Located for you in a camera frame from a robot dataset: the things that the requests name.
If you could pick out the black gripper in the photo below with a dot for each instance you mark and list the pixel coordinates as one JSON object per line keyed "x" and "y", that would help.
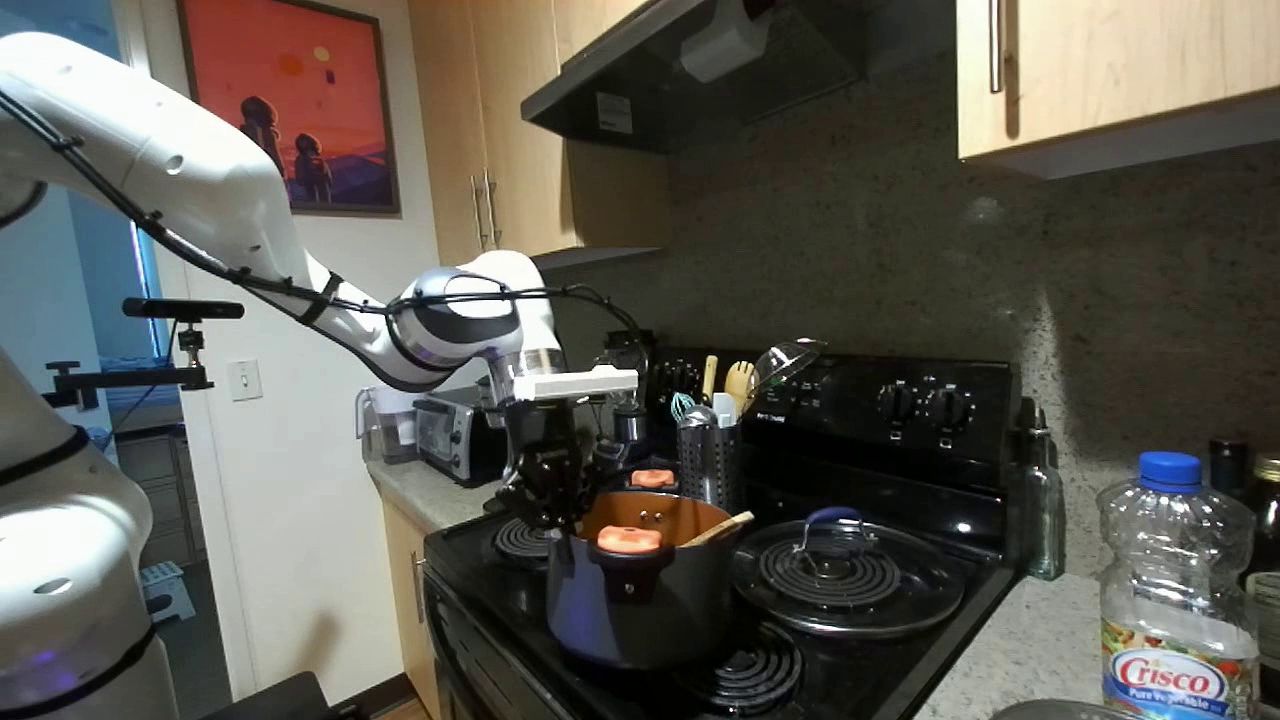
{"x": 571, "y": 439}

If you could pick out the dark pot with orange interior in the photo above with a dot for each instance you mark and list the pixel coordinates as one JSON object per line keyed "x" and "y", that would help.
{"x": 640, "y": 607}

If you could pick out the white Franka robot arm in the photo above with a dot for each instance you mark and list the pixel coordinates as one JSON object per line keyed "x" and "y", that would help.
{"x": 175, "y": 161}

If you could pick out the wooden spoon in pot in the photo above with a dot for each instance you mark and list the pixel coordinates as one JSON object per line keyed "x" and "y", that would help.
{"x": 723, "y": 528}

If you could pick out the black coil stove burner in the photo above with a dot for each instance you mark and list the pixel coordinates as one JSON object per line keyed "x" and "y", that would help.
{"x": 523, "y": 542}
{"x": 765, "y": 680}

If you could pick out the black countertop appliance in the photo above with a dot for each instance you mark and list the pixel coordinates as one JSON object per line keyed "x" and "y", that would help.
{"x": 639, "y": 386}

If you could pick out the steel utensil holder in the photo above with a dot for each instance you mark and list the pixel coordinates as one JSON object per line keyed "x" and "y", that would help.
{"x": 705, "y": 463}

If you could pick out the light blue utensil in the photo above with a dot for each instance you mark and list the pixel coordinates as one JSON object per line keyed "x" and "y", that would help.
{"x": 686, "y": 411}

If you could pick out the light wood base cabinet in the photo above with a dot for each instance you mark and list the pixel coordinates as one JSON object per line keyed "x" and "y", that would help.
{"x": 405, "y": 602}

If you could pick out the silver countertop appliance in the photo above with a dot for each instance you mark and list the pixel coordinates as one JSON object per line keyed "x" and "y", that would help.
{"x": 384, "y": 424}

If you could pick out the flat wooden spatula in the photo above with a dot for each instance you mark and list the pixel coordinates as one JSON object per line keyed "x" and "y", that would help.
{"x": 708, "y": 376}

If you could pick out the round wooden spoon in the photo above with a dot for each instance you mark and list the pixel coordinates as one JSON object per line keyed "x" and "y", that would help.
{"x": 741, "y": 386}

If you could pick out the light wood upper cabinet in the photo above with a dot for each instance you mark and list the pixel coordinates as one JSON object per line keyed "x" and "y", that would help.
{"x": 506, "y": 134}
{"x": 1134, "y": 65}

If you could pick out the black electric stove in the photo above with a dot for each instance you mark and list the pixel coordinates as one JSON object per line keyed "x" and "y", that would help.
{"x": 962, "y": 463}

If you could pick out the small step stool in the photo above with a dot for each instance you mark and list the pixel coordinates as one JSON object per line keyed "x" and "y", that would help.
{"x": 165, "y": 584}

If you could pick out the red sunset painting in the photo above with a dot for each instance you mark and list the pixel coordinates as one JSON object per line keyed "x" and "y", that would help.
{"x": 333, "y": 83}

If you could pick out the dark glass bottle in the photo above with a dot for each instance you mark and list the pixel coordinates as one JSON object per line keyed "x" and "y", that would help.
{"x": 1232, "y": 471}
{"x": 1042, "y": 506}

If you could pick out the dark range hood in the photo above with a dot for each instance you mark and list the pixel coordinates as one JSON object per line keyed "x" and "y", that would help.
{"x": 801, "y": 83}

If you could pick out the grey hood light fixture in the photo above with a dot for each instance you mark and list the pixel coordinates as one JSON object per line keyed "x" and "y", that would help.
{"x": 726, "y": 42}

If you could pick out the clear oil bottle blue cap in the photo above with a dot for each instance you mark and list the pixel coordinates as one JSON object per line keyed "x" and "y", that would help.
{"x": 1180, "y": 584}

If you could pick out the dark jar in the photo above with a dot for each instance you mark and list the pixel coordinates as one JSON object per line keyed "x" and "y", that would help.
{"x": 1267, "y": 513}

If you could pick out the clear drinking glass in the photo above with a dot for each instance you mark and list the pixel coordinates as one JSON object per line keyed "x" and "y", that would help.
{"x": 1267, "y": 621}

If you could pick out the white light switch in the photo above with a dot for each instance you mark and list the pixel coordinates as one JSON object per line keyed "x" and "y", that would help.
{"x": 245, "y": 382}

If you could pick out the black stereo camera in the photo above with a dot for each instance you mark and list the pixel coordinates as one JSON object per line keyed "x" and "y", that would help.
{"x": 183, "y": 308}

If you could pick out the black camera clamp arm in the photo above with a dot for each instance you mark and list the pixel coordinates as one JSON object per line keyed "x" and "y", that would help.
{"x": 133, "y": 376}

